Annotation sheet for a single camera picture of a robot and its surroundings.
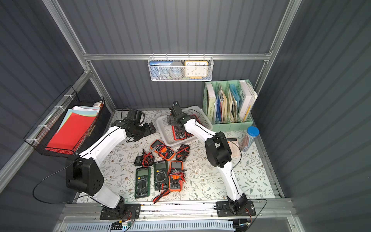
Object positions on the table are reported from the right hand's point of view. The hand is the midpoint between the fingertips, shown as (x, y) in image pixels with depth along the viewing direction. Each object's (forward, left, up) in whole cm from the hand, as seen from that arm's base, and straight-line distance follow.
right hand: (179, 115), depth 98 cm
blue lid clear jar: (-19, -43, +1) cm, 47 cm away
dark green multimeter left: (-41, +19, -11) cm, 47 cm away
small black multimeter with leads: (-23, -3, -10) cm, 26 cm away
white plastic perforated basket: (-2, +10, -14) cm, 17 cm away
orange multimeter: (-38, 0, -9) cm, 39 cm away
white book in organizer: (+7, -45, +12) cm, 47 cm away
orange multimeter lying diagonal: (-22, +10, -9) cm, 26 cm away
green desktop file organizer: (+4, -34, +6) cm, 35 cm away
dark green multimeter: (-37, +9, -12) cm, 40 cm away
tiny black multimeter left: (-29, +19, -9) cm, 35 cm away
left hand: (-15, +18, +2) cm, 23 cm away
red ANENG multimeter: (-12, -2, -7) cm, 14 cm away
